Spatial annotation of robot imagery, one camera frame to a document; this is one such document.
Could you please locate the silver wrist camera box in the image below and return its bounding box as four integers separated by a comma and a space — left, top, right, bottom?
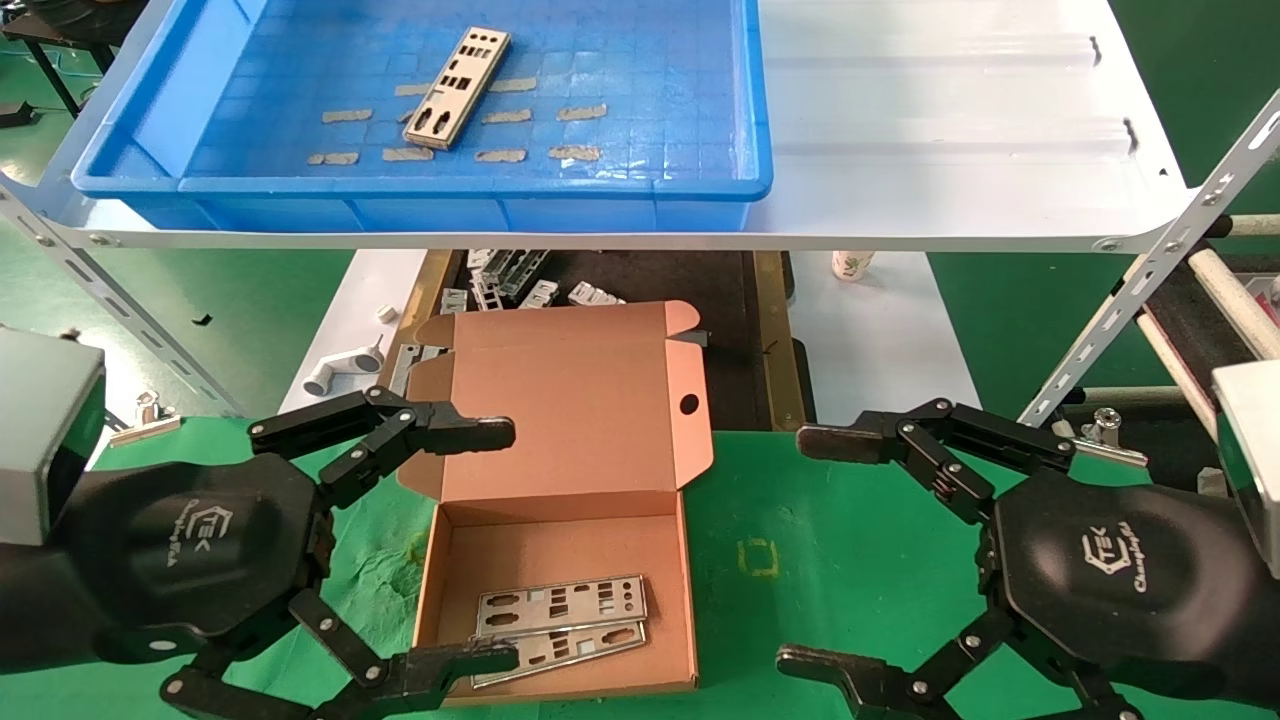
0, 325, 106, 546
1212, 360, 1280, 581

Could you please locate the blue plastic tray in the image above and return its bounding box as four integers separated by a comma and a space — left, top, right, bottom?
70, 0, 773, 233

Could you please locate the white plastic pipe fitting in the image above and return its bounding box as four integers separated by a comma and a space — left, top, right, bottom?
303, 335, 387, 398

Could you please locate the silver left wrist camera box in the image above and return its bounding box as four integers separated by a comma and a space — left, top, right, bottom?
0, 325, 106, 546

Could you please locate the silver binder clip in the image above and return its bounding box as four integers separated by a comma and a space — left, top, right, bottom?
108, 392, 184, 448
1072, 407, 1151, 469

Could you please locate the black stand frame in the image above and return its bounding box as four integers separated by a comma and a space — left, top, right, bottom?
0, 0, 151, 128

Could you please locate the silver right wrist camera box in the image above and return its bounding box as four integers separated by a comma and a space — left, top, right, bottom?
1212, 360, 1280, 581

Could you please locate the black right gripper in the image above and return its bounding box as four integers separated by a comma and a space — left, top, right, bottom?
777, 470, 1280, 720

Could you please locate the green table cloth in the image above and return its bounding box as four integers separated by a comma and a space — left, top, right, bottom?
0, 415, 1280, 720

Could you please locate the black conveyor belt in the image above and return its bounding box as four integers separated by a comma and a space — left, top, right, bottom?
1145, 250, 1280, 491

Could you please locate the flat gray metal strip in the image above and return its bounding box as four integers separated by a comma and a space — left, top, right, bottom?
385, 343, 448, 398

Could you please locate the white metal shelf board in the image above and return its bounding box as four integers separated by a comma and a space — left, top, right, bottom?
0, 0, 1201, 253

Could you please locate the silver perforated metal plate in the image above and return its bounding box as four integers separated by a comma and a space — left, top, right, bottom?
403, 27, 511, 151
470, 620, 648, 691
475, 575, 649, 639

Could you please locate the gray perforated shelf strut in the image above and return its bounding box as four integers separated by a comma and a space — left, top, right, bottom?
0, 180, 246, 419
1018, 90, 1280, 429

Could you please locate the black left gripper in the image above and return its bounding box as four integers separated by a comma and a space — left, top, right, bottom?
0, 385, 521, 720

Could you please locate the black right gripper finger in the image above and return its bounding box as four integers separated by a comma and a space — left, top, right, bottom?
797, 398, 1076, 526

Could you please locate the brown cardboard box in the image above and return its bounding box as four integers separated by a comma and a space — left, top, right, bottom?
396, 300, 714, 709

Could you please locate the wood-framed black parts tray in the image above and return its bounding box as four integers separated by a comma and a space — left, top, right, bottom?
365, 250, 816, 433

